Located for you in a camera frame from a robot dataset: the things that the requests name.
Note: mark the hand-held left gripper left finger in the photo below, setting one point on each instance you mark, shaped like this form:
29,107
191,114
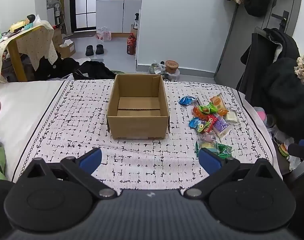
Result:
90,158

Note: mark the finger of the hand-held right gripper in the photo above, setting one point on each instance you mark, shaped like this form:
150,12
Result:
302,151

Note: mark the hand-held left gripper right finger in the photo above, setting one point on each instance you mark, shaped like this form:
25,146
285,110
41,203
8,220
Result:
209,160

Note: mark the pile of colourful snack packets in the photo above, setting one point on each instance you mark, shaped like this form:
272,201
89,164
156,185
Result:
204,110

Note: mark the brown cardboard box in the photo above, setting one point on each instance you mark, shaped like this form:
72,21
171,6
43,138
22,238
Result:
137,130

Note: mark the burger toy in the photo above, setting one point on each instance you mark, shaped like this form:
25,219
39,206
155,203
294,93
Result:
283,151

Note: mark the pink soft item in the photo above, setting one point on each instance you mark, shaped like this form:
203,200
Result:
261,115

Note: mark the black fleece jacket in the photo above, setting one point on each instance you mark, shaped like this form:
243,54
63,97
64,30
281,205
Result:
287,92

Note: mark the black bag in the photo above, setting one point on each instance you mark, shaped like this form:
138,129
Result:
94,70

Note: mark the black clothing on floor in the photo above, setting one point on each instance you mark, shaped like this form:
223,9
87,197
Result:
54,67

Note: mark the brown round container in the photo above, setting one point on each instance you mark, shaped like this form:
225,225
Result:
172,66

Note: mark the clear plastic bag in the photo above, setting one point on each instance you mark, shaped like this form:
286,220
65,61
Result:
156,68

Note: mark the black slipper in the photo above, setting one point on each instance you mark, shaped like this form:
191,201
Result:
99,49
89,50

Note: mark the small cardboard box with tissue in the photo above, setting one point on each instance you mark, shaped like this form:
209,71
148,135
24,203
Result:
68,51

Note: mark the grey door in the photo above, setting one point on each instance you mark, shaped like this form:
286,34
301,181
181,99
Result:
242,55

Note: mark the black coat with white lining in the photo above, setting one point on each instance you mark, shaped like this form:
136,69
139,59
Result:
284,42

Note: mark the dark red liquid jug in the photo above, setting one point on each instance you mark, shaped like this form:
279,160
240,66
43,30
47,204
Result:
131,46

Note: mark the cream dotted tablecloth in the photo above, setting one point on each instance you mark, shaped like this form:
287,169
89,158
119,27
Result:
37,47

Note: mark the yellow wooden table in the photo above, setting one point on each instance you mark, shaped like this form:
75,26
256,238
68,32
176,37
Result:
15,60

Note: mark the tall cardboard box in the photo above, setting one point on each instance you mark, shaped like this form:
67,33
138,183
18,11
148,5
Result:
57,38

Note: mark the pink pack of water bottles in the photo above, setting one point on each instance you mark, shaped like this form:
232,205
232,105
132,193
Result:
104,34

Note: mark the black spray bottle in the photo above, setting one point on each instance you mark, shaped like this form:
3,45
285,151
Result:
136,22

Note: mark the white kitchen cabinet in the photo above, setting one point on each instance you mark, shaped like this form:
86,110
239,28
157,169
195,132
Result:
109,15

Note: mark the doll with black hair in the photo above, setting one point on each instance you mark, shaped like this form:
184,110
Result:
19,25

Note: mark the black framed glass door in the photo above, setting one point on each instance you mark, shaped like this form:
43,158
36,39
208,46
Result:
84,5

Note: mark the small white fan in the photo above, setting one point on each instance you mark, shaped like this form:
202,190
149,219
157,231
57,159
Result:
57,7

